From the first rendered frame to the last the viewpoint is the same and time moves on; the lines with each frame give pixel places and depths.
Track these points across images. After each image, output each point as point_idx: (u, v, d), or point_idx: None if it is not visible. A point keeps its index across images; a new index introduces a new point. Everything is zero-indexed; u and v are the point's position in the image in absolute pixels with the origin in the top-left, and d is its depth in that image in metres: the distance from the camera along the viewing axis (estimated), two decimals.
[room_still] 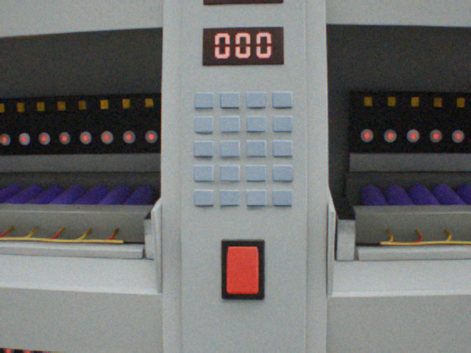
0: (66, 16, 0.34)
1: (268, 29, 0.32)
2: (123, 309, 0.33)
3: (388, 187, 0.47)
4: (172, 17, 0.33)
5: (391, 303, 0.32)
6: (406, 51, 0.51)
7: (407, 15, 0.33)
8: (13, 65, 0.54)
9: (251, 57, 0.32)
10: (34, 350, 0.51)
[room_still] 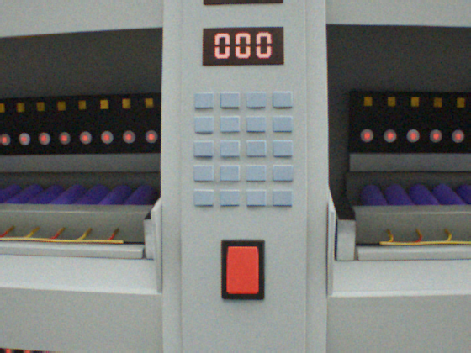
0: (66, 16, 0.34)
1: (268, 29, 0.32)
2: (123, 309, 0.33)
3: (388, 187, 0.47)
4: (172, 17, 0.33)
5: (391, 303, 0.32)
6: (406, 51, 0.51)
7: (407, 15, 0.33)
8: (13, 65, 0.54)
9: (251, 57, 0.32)
10: (34, 350, 0.51)
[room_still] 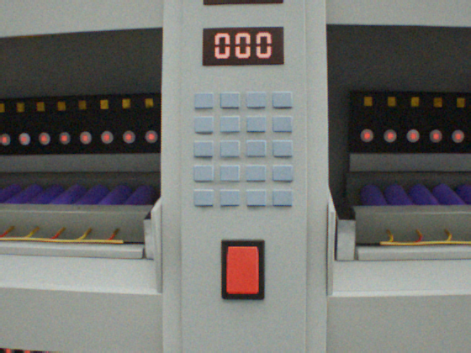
0: (66, 16, 0.34)
1: (268, 29, 0.32)
2: (123, 309, 0.33)
3: (388, 187, 0.47)
4: (172, 17, 0.33)
5: (391, 303, 0.32)
6: (406, 51, 0.51)
7: (407, 15, 0.33)
8: (13, 65, 0.54)
9: (251, 57, 0.32)
10: (34, 350, 0.51)
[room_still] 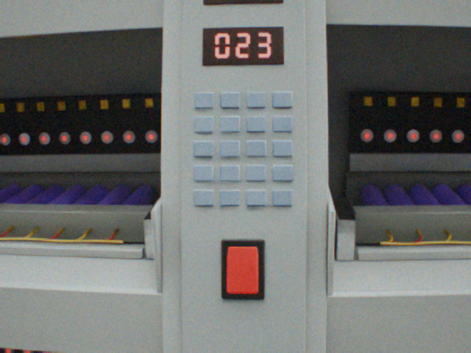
0: (66, 16, 0.34)
1: (268, 29, 0.32)
2: (123, 309, 0.33)
3: (388, 187, 0.47)
4: (172, 17, 0.33)
5: (391, 303, 0.32)
6: (406, 51, 0.51)
7: (407, 15, 0.33)
8: (13, 65, 0.54)
9: (251, 57, 0.32)
10: (34, 350, 0.51)
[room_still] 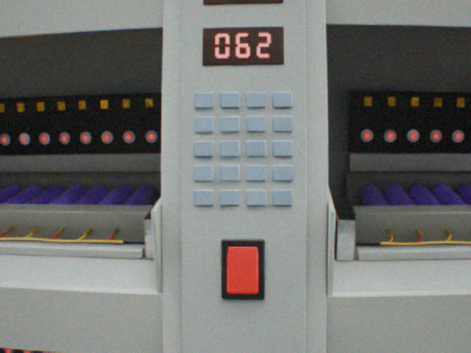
0: (66, 16, 0.34)
1: (268, 29, 0.32)
2: (123, 309, 0.33)
3: (388, 187, 0.47)
4: (172, 17, 0.33)
5: (391, 303, 0.32)
6: (406, 51, 0.51)
7: (407, 15, 0.33)
8: (13, 65, 0.54)
9: (251, 57, 0.32)
10: (34, 350, 0.51)
